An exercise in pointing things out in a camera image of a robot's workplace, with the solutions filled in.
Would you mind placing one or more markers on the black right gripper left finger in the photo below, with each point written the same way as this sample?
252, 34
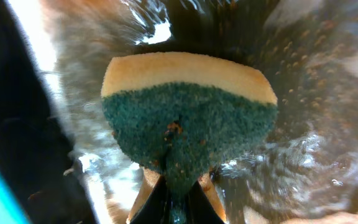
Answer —
155, 210

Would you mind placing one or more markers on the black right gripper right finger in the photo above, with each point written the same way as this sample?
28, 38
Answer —
198, 208

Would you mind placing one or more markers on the black water tray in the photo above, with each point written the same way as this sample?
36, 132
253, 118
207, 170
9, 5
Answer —
61, 159

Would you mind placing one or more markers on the green yellow sponge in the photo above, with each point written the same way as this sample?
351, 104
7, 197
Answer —
180, 115

